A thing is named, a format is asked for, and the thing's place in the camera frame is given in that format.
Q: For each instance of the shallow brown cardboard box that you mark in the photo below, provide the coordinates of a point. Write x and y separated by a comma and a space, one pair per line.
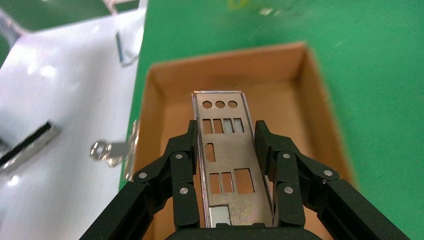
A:
281, 99

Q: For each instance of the silver perforated IO shield plate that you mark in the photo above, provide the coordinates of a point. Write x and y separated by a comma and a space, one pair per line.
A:
232, 152

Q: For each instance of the plain grey metal post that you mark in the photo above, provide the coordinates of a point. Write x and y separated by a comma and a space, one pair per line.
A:
10, 28

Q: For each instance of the green table cloth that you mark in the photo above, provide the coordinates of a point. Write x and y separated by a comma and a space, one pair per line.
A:
381, 99

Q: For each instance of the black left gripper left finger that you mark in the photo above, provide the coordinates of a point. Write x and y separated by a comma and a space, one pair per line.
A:
184, 198

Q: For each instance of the silver rail with black inside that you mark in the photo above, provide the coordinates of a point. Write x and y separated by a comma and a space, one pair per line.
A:
33, 149

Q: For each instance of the flat grey embossed metal plate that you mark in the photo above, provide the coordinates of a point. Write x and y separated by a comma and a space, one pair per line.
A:
129, 46

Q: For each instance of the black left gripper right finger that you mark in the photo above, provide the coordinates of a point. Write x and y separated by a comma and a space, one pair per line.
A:
288, 198

